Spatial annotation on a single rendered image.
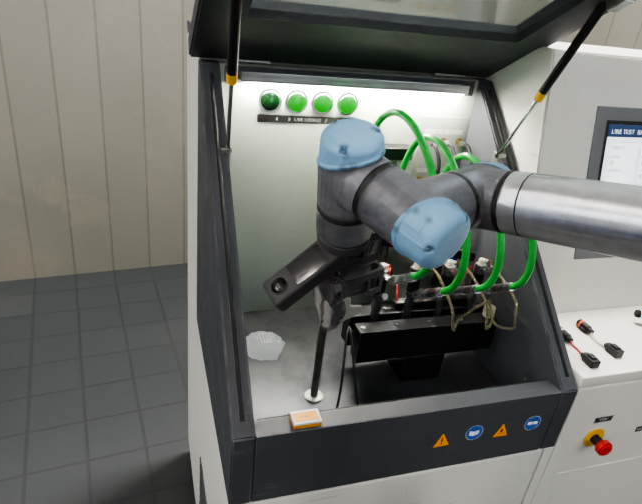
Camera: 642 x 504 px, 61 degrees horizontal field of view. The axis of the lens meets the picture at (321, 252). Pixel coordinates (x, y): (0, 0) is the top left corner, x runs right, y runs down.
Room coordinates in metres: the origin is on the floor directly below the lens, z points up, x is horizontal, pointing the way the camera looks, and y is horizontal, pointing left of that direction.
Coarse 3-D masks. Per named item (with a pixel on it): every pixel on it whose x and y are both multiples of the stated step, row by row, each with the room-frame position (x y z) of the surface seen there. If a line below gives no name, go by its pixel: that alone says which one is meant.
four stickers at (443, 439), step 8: (536, 416) 0.84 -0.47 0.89; (480, 424) 0.80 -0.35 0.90; (496, 424) 0.81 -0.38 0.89; (504, 424) 0.82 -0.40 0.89; (528, 424) 0.84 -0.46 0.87; (536, 424) 0.85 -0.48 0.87; (448, 432) 0.78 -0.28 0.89; (472, 432) 0.79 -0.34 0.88; (480, 432) 0.80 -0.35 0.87; (496, 432) 0.81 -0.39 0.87; (504, 432) 0.82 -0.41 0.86; (440, 440) 0.77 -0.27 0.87; (448, 440) 0.78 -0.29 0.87; (464, 440) 0.79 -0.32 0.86; (432, 448) 0.77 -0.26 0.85
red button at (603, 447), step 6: (594, 432) 0.90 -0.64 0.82; (600, 432) 0.91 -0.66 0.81; (588, 438) 0.90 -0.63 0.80; (594, 438) 0.90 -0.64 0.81; (600, 438) 0.89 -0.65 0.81; (588, 444) 0.90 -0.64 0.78; (594, 444) 0.89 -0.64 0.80; (600, 444) 0.88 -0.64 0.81; (606, 444) 0.87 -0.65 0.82; (600, 450) 0.87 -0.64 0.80; (606, 450) 0.87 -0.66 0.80
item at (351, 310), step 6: (342, 300) 0.67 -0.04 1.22; (348, 300) 0.68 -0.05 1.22; (324, 306) 0.68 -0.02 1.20; (348, 306) 0.68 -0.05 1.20; (354, 306) 0.69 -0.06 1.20; (360, 306) 0.70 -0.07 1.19; (324, 312) 0.69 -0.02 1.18; (330, 312) 0.66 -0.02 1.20; (348, 312) 0.69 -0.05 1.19; (354, 312) 0.70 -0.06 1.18; (324, 318) 0.69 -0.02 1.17; (330, 318) 0.67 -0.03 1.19; (348, 318) 0.70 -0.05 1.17; (324, 324) 0.69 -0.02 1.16; (330, 330) 0.70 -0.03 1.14
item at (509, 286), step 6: (534, 240) 0.95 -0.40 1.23; (534, 246) 0.95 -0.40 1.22; (534, 252) 0.95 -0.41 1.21; (528, 258) 0.95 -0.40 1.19; (534, 258) 0.94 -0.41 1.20; (528, 264) 0.94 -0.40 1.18; (534, 264) 0.94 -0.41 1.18; (528, 270) 0.94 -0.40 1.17; (522, 276) 0.95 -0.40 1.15; (528, 276) 0.94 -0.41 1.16; (510, 282) 0.98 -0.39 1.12; (516, 282) 0.96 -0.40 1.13; (522, 282) 0.95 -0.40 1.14; (492, 288) 1.01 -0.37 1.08; (498, 288) 1.00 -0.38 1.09; (504, 288) 0.98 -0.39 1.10; (510, 288) 0.97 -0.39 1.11; (516, 288) 0.96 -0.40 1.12
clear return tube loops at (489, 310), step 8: (440, 280) 1.00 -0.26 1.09; (504, 280) 1.04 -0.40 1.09; (448, 296) 0.97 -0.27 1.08; (512, 296) 1.00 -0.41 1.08; (480, 304) 1.04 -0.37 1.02; (488, 304) 1.05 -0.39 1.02; (488, 312) 0.96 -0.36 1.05; (456, 320) 0.98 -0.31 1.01; (488, 328) 0.97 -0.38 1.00; (504, 328) 1.00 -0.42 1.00; (512, 328) 0.99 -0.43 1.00
